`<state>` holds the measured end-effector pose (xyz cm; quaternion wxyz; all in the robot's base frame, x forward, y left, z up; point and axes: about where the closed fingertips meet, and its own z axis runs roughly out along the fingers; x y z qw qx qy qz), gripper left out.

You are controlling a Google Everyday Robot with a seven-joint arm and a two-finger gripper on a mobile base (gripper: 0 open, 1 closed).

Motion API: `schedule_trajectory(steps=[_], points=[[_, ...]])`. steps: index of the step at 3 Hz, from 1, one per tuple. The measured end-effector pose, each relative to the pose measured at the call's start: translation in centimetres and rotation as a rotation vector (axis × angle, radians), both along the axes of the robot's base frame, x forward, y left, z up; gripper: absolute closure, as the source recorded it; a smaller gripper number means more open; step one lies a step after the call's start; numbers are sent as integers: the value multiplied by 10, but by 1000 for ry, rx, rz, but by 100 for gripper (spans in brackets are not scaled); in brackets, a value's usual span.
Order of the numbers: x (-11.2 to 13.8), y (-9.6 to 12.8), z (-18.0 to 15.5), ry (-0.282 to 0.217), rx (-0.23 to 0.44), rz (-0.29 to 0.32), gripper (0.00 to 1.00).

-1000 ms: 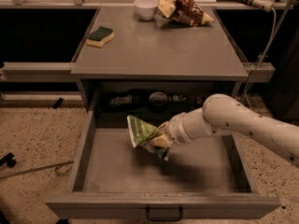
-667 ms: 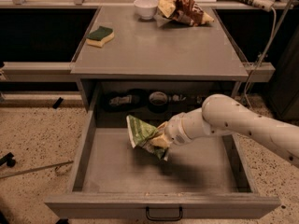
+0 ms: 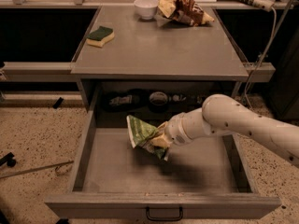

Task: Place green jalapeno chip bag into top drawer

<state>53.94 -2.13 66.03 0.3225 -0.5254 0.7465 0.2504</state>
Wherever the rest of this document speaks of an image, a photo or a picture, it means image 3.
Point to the green yellow sponge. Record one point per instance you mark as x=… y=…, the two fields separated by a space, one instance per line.
x=100 y=37

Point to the green jalapeno chip bag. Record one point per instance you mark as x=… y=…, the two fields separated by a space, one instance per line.
x=140 y=135

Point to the thin metal rod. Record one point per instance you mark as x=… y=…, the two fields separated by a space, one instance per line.
x=32 y=170

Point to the grey horizontal rail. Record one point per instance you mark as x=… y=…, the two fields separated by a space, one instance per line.
x=38 y=72

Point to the black caster wheel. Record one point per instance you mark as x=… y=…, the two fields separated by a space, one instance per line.
x=8 y=160

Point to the white bowl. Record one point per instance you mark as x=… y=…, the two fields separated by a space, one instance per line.
x=146 y=9

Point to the brown yellow chip bag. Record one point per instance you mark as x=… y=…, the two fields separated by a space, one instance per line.
x=187 y=12

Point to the black bag inside cabinet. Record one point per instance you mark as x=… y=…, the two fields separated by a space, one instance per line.
x=124 y=101

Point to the open grey top drawer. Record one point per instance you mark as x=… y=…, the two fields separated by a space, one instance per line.
x=208 y=178

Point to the grey drawer cabinet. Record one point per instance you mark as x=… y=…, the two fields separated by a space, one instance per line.
x=156 y=50

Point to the black tape roll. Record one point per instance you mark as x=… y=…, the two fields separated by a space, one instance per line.
x=158 y=101

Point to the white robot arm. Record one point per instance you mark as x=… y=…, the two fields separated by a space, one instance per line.
x=221 y=115

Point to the black drawer handle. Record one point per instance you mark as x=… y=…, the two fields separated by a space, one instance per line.
x=166 y=215

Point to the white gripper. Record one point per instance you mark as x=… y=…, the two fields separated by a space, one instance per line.
x=175 y=131

